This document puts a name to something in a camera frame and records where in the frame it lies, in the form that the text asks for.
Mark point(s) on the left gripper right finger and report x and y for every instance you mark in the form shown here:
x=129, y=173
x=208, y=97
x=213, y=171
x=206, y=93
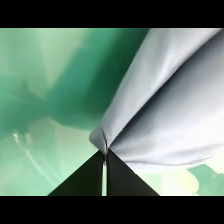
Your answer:
x=124, y=181

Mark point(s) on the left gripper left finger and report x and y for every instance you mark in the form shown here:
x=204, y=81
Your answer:
x=87, y=180

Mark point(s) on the white shirt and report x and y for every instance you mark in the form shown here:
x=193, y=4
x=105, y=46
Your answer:
x=166, y=100

